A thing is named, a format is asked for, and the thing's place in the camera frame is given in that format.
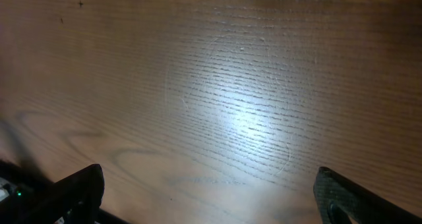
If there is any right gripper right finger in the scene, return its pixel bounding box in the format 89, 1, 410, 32
313, 167, 421, 224

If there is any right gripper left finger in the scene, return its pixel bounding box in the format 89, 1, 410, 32
0, 163, 106, 224

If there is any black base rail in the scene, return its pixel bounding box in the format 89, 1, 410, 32
0, 159, 133, 224

